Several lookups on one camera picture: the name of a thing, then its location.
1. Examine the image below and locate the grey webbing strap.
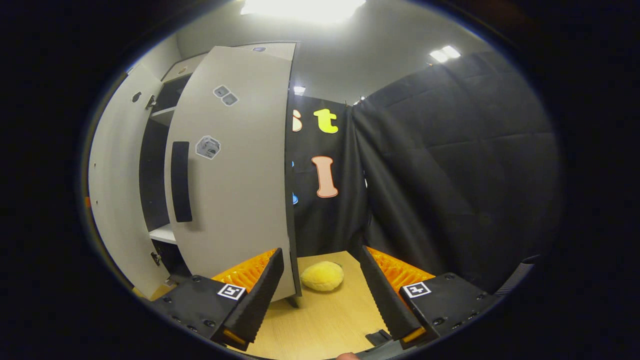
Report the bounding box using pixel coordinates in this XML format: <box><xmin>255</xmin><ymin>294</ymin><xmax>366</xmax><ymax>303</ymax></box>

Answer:
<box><xmin>492</xmin><ymin>255</ymin><xmax>543</xmax><ymax>298</ymax></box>

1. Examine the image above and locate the dark quilted curtain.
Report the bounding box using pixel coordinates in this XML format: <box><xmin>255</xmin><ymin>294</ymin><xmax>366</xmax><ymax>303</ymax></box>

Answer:
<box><xmin>352</xmin><ymin>50</ymin><xmax>563</xmax><ymax>296</ymax></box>

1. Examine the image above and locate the large ceiling light panel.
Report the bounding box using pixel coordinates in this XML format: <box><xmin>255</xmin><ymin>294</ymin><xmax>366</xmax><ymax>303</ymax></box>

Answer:
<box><xmin>240</xmin><ymin>0</ymin><xmax>368</xmax><ymax>25</ymax></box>

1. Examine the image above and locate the black door handle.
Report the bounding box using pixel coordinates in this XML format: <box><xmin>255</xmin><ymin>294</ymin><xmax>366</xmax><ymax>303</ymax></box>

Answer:
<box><xmin>171</xmin><ymin>141</ymin><xmax>194</xmax><ymax>223</ymax></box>

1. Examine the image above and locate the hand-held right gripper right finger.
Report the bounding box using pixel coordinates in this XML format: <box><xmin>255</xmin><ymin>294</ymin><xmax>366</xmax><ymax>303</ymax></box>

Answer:
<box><xmin>359</xmin><ymin>245</ymin><xmax>498</xmax><ymax>351</ymax></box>

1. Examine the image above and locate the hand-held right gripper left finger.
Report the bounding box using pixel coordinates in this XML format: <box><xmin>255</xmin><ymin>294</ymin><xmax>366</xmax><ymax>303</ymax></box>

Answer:
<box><xmin>150</xmin><ymin>247</ymin><xmax>285</xmax><ymax>351</ymax></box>

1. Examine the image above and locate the grey cabinet door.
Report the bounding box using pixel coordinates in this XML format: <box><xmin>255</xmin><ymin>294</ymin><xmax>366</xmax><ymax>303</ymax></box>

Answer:
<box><xmin>164</xmin><ymin>42</ymin><xmax>302</xmax><ymax>303</ymax></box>
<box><xmin>87</xmin><ymin>62</ymin><xmax>168</xmax><ymax>300</ymax></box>

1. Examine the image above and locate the grey shoe cabinet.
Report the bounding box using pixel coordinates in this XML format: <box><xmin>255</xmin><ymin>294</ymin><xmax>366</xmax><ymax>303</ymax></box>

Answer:
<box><xmin>139</xmin><ymin>41</ymin><xmax>297</xmax><ymax>281</ymax></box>

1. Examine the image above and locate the yellow plush toy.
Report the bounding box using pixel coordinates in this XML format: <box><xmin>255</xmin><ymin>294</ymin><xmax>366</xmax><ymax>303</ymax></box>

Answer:
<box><xmin>300</xmin><ymin>261</ymin><xmax>345</xmax><ymax>293</ymax></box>

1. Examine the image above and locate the black backdrop cloth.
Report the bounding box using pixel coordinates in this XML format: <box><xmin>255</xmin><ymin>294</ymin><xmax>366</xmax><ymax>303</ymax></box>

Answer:
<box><xmin>287</xmin><ymin>95</ymin><xmax>371</xmax><ymax>261</ymax></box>

